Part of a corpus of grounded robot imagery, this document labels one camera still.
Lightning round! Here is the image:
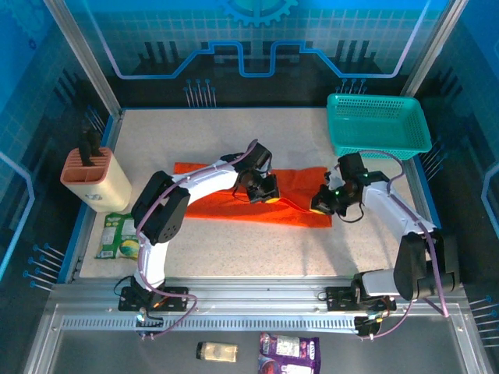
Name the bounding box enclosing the orange t-shirt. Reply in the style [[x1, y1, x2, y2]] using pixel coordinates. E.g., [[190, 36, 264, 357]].
[[173, 162, 334, 228]]

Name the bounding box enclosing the teal plastic mesh basket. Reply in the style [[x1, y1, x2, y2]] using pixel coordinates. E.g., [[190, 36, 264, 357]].
[[326, 93, 433, 161]]

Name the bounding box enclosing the purple snack bag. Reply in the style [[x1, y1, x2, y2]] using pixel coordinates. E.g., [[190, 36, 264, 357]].
[[258, 332, 321, 374]]

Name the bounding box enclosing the green snack bag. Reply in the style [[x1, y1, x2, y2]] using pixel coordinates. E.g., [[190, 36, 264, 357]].
[[94, 212, 141, 261]]

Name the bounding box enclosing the beige knife block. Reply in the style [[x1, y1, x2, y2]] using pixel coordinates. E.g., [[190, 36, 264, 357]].
[[60, 146, 133, 213]]

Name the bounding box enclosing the clear jar with beige contents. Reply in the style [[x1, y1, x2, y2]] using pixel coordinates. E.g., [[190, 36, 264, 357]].
[[196, 341, 239, 364]]

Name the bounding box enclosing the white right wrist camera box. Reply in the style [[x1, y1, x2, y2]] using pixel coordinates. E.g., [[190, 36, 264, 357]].
[[324, 164, 342, 189]]

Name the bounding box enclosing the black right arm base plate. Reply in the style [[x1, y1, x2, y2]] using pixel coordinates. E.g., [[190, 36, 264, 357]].
[[324, 285, 397, 312]]

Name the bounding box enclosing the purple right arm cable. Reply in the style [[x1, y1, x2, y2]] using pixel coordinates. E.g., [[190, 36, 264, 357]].
[[356, 150, 450, 340]]

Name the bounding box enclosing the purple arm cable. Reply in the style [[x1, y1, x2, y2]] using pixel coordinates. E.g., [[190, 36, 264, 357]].
[[356, 150, 450, 340], [134, 139, 260, 341]]

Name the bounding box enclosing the slotted aluminium rail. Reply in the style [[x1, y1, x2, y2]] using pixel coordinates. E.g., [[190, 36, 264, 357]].
[[61, 316, 359, 331]]

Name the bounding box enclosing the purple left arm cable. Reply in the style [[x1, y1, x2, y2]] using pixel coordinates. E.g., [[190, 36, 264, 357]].
[[134, 139, 260, 341]]

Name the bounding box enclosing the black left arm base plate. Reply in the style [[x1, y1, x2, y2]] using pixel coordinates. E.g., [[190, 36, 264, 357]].
[[118, 285, 189, 312]]

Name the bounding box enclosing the aluminium frame post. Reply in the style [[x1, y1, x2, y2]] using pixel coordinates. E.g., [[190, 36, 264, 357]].
[[400, 0, 467, 101], [41, 0, 125, 118]]

